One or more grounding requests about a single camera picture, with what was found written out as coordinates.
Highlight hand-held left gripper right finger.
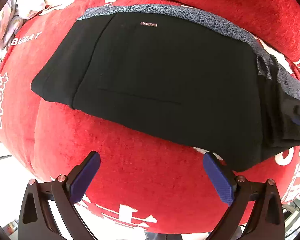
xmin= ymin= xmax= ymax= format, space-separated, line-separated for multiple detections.
xmin=202 ymin=151 xmax=286 ymax=240

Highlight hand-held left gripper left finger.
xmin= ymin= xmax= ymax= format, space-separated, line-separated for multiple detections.
xmin=17 ymin=151 xmax=101 ymax=240

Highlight white floral cloth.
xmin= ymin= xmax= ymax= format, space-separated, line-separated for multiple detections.
xmin=0 ymin=0 xmax=53 ymax=63

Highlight red printed blanket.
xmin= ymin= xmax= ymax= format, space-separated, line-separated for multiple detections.
xmin=0 ymin=0 xmax=300 ymax=235

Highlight person's legs in dark jeans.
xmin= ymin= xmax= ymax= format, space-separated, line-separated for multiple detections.
xmin=144 ymin=231 xmax=183 ymax=240

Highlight black pants with blue trim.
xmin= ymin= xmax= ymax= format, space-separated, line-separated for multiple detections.
xmin=31 ymin=4 xmax=300 ymax=173

